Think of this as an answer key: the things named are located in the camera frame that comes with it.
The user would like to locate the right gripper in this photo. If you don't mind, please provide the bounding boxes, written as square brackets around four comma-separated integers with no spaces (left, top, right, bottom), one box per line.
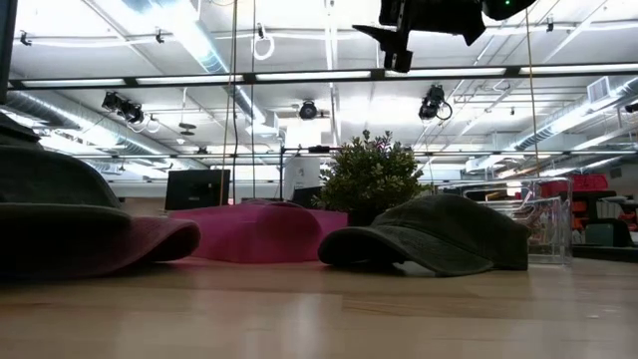
[351,0,487,75]

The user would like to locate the potted green plant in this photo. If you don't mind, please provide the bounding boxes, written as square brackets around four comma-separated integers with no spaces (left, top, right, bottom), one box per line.
[312,129,434,228]

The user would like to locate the white column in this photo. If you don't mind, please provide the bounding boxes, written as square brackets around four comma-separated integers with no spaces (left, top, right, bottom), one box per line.
[283,157,323,200]

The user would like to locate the pink plastic bin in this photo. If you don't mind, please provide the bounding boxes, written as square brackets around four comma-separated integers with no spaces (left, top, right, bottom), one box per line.
[167,197,349,264]

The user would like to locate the red storage bins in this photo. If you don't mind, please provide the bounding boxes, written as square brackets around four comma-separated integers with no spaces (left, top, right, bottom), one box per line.
[540,173,610,198]

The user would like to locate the clear plastic bin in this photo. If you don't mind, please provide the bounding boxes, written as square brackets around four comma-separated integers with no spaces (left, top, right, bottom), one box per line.
[438,177,574,265]

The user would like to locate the black monitor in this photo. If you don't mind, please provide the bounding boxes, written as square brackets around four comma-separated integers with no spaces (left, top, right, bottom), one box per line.
[163,168,232,211]

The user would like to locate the black background equipment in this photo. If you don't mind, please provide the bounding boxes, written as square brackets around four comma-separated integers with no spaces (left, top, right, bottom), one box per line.
[572,188,638,250]

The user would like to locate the black overhead frame bar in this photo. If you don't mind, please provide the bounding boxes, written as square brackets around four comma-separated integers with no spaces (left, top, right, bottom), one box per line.
[7,62,638,91]

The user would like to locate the white cable loop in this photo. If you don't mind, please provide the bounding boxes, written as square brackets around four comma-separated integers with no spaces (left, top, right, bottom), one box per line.
[251,22,276,62]

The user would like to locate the tan hanging rope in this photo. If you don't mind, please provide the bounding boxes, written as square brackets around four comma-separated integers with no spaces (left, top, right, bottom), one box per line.
[523,7,542,166]
[218,0,239,205]

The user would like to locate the black hanging cable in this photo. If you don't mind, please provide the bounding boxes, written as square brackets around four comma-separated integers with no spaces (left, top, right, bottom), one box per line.
[249,0,257,200]

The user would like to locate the black frame post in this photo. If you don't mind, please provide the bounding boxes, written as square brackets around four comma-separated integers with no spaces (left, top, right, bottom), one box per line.
[0,0,19,106]

